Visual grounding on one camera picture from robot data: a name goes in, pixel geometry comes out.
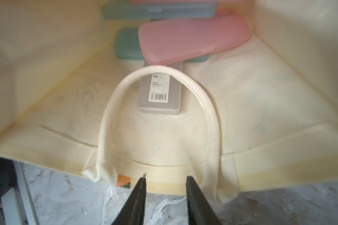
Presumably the pink pencil case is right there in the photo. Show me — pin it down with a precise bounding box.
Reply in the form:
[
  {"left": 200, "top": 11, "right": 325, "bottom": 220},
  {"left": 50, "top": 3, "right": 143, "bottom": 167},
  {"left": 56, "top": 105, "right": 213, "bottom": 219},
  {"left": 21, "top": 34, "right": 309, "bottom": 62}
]
[
  {"left": 129, "top": 0, "right": 247, "bottom": 4},
  {"left": 138, "top": 9, "right": 252, "bottom": 65}
]

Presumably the grey barcoded pencil case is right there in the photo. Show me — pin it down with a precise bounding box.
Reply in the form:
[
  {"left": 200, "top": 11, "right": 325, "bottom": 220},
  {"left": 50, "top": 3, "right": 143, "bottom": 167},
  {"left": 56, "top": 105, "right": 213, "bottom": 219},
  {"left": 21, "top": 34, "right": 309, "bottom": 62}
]
[{"left": 137, "top": 73, "right": 181, "bottom": 115}]

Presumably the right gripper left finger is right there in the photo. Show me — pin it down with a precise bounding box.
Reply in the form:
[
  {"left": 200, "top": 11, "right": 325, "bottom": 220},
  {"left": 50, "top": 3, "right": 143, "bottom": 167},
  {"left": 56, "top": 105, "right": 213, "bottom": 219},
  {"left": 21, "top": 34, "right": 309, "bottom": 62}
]
[{"left": 112, "top": 173, "right": 146, "bottom": 225}]

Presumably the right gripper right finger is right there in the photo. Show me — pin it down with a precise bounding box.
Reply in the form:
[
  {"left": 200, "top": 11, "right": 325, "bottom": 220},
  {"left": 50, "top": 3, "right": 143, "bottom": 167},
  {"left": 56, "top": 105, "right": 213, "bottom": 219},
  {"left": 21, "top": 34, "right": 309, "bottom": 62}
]
[{"left": 186, "top": 176, "right": 222, "bottom": 225}]

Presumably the cream floral canvas tote bag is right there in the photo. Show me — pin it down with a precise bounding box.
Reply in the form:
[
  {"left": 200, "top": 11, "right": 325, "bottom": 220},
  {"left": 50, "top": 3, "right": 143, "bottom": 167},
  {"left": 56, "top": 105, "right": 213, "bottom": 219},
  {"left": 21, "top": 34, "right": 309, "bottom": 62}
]
[{"left": 0, "top": 1, "right": 338, "bottom": 204}]

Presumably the blue grey pencil case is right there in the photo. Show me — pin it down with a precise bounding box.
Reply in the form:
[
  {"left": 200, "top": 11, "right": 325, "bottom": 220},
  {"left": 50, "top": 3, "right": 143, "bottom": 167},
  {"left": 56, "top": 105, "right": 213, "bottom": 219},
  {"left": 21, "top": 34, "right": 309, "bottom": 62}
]
[{"left": 102, "top": 1, "right": 217, "bottom": 20}]

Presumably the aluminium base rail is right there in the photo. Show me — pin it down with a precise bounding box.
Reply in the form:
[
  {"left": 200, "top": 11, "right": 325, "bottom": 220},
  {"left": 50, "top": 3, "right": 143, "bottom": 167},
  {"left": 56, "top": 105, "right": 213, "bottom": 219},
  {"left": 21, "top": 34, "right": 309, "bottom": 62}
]
[{"left": 0, "top": 158, "right": 39, "bottom": 225}]

